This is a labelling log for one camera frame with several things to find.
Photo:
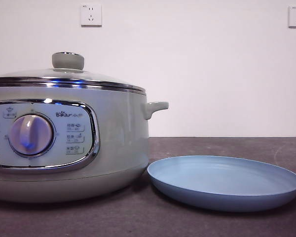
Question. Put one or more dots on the glass lid with grey knob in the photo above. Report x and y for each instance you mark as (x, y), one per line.
(68, 61)

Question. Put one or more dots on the pale green electric steamer pot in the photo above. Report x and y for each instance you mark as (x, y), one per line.
(118, 138)

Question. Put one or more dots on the blue round plate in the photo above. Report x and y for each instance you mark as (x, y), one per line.
(212, 179)

